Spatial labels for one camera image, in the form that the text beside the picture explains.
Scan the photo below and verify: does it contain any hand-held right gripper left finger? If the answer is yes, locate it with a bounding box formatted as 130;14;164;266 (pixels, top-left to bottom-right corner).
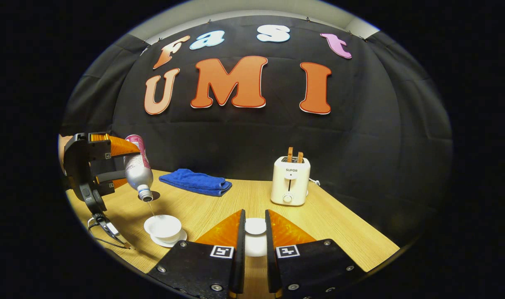
148;209;246;299

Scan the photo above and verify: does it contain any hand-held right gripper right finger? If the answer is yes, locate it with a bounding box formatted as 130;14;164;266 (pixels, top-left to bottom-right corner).
265;209;367;299

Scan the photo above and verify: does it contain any silver water bottle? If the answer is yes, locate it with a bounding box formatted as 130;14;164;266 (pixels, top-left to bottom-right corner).
123;134;154;203

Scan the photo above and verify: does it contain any white teacup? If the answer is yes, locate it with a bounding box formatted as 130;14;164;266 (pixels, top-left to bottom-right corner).
143;214;182;243

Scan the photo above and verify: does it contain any white saucer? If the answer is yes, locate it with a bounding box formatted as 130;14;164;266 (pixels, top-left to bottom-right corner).
150;228;188;248

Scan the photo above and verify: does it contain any white toaster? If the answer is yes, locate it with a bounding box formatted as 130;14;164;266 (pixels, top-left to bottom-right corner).
271;156;311;206

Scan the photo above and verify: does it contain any blue folded towel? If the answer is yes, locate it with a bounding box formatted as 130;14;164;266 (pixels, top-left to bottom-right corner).
159;168;233;197

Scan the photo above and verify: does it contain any black backdrop cloth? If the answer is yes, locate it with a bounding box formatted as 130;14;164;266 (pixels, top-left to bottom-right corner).
59;16;453;245

